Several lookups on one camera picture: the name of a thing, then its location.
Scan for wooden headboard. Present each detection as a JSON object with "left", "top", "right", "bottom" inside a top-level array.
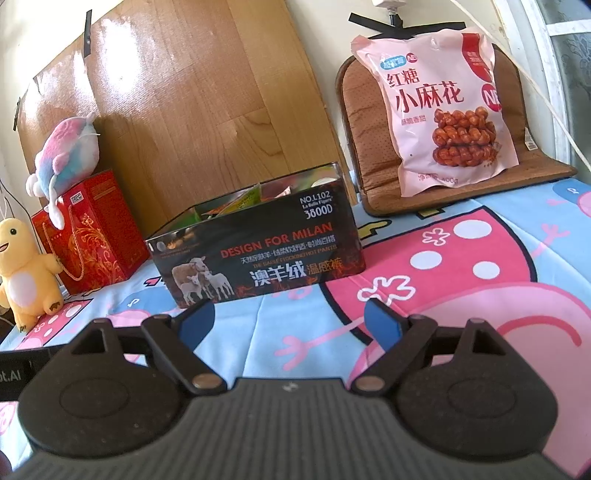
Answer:
[{"left": 16, "top": 0, "right": 358, "bottom": 236}]

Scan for large pink snack bag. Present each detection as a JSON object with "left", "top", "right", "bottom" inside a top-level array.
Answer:
[{"left": 351, "top": 27, "right": 520, "bottom": 198}]

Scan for yellow plush duck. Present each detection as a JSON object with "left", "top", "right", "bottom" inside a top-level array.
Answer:
[{"left": 0, "top": 217, "right": 63, "bottom": 332}]

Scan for pink and blue plush toy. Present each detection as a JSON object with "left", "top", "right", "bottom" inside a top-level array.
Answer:
[{"left": 25, "top": 111, "right": 101, "bottom": 229}]

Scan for white cable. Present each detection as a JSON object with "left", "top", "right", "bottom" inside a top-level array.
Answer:
[{"left": 450, "top": 0, "right": 591, "bottom": 169}]

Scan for black metal tin box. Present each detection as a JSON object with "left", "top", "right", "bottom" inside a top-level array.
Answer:
[{"left": 144, "top": 161, "right": 366, "bottom": 309}]

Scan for frosted patterned glass window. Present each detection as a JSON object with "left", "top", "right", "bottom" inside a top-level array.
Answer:
[{"left": 503, "top": 0, "right": 591, "bottom": 181}]

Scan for brown chair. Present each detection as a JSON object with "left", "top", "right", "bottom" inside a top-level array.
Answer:
[{"left": 335, "top": 41, "right": 578, "bottom": 217}]

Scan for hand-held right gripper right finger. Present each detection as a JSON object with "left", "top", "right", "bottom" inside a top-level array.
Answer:
[{"left": 353, "top": 299, "right": 522, "bottom": 393}]

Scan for crossed black tape strips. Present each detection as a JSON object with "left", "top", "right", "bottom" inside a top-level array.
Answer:
[{"left": 348, "top": 13, "right": 467, "bottom": 37}]

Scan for yellow-green snack packet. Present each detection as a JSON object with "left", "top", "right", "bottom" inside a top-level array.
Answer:
[{"left": 231, "top": 182, "right": 264, "bottom": 209}]

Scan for cartoon printed bedsheet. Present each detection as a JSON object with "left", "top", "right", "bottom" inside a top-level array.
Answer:
[{"left": 0, "top": 175, "right": 591, "bottom": 480}]

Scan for white charger plug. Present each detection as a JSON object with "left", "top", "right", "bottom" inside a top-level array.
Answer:
[{"left": 372, "top": 0, "right": 407, "bottom": 27}]

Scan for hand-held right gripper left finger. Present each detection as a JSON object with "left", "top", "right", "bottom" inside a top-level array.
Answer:
[{"left": 60, "top": 299, "right": 227, "bottom": 394}]

